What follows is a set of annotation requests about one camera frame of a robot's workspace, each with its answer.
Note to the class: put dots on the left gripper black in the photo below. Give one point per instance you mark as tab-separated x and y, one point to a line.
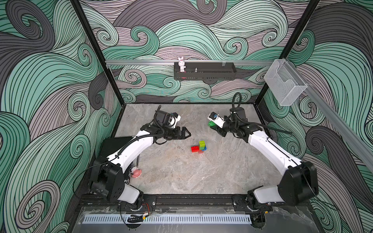
176	135

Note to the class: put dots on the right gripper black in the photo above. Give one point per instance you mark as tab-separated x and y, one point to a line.
221	132

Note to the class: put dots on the red lego brick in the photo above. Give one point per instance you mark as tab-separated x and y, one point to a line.
195	149

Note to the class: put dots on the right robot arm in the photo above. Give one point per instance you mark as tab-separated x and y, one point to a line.
299	181

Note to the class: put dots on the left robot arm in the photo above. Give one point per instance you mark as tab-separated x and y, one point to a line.
108	172

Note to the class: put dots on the pink white small toy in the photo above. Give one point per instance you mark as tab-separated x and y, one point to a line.
136	172

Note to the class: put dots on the white rabbit figurine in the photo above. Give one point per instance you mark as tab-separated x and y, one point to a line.
181	64

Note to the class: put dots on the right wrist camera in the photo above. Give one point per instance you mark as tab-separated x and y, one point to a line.
216	119

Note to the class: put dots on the clear plastic wall box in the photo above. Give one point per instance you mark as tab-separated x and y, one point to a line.
285	82

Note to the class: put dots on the black wall shelf tray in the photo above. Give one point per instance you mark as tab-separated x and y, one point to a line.
205	71

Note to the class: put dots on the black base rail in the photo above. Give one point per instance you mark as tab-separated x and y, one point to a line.
163	202

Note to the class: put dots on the white slotted cable duct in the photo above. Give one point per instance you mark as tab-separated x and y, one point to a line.
171	219

